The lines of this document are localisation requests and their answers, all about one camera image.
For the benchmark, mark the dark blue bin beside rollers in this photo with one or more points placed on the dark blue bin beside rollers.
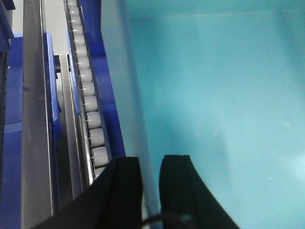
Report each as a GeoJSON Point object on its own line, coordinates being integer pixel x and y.
{"type": "Point", "coordinates": [91, 10]}

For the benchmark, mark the dark blue bin far left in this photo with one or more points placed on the dark blue bin far left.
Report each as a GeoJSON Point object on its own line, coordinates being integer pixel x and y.
{"type": "Point", "coordinates": [11, 77]}

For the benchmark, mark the light blue plastic bin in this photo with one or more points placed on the light blue plastic bin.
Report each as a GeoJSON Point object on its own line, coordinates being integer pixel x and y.
{"type": "Point", "coordinates": [222, 81]}

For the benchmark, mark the stainless steel shelf rail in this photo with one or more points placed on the stainless steel shelf rail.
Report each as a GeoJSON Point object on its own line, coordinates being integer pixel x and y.
{"type": "Point", "coordinates": [36, 188]}

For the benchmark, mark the metal divider rail left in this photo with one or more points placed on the metal divider rail left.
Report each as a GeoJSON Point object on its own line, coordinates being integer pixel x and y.
{"type": "Point", "coordinates": [71, 130]}

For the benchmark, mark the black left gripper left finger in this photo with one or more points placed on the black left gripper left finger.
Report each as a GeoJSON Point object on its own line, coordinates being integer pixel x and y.
{"type": "Point", "coordinates": [113, 201]}

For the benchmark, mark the white roller track right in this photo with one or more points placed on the white roller track right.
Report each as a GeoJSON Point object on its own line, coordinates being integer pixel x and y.
{"type": "Point", "coordinates": [94, 134]}

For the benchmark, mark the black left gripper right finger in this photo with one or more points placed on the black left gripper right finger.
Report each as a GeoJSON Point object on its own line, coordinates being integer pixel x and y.
{"type": "Point", "coordinates": [183, 193]}

